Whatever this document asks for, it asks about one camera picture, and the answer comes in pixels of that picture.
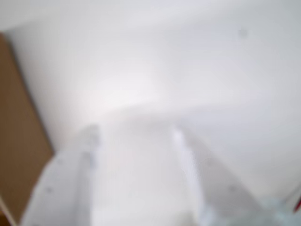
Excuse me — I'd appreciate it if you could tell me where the red black gripper servo cable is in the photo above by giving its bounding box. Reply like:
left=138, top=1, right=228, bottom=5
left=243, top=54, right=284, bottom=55
left=292, top=191, right=301, bottom=213

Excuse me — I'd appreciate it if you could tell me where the brown cardboard box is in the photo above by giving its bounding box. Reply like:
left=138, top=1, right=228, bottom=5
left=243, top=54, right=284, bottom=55
left=0, top=32, right=56, bottom=226

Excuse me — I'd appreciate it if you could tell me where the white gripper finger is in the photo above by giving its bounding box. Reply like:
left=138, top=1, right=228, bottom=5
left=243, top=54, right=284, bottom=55
left=171, top=124, right=278, bottom=226
left=20, top=123, right=102, bottom=226

